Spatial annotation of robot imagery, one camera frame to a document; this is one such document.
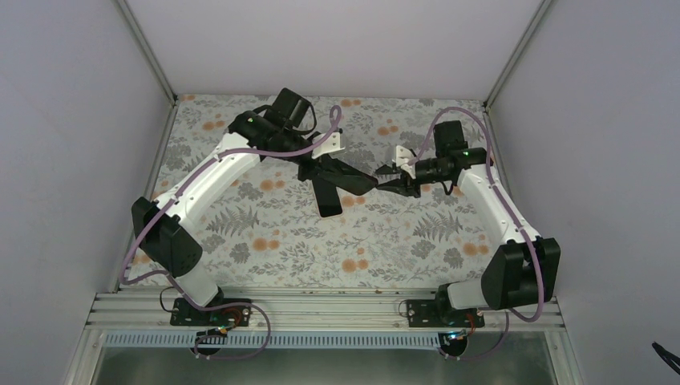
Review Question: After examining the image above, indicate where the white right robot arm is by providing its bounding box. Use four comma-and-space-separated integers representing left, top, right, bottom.
376, 120, 561, 326

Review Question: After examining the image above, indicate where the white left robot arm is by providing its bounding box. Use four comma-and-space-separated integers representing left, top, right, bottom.
125, 88, 378, 325

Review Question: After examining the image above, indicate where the black object at corner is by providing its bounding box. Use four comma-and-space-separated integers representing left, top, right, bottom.
651, 342, 680, 375

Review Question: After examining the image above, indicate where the floral patterned table mat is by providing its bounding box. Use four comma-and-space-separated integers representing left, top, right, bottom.
127, 94, 532, 290

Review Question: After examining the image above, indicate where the aluminium front rail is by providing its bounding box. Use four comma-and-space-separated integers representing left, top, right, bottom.
84, 289, 565, 333

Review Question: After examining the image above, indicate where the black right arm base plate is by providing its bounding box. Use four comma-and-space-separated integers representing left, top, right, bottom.
405, 299, 485, 328

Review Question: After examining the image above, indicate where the black smartphone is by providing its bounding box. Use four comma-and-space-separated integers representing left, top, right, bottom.
312, 179, 343, 218

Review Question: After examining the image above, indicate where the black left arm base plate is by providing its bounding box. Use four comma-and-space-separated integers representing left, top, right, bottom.
169, 298, 252, 328

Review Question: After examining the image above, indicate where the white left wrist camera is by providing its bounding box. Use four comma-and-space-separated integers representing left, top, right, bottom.
311, 132, 346, 159

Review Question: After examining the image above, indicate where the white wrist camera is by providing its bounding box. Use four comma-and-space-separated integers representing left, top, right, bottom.
311, 132, 346, 159
393, 145, 417, 179

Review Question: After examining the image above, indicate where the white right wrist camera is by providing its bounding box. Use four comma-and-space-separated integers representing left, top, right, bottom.
393, 145, 417, 179

